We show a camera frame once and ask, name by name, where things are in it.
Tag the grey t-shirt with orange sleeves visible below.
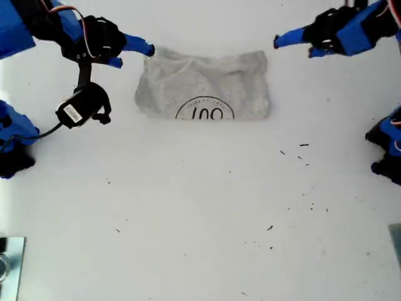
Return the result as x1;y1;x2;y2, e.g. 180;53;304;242
133;46;272;122

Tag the red white arm wire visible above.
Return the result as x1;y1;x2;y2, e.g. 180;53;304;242
46;4;96;59

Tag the black camera stalk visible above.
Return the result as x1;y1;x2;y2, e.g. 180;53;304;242
76;61;94;92

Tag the black camera cable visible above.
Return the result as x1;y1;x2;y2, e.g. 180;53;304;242
29;122;63;140

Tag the steel post base plate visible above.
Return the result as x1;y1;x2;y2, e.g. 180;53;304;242
0;236;26;301

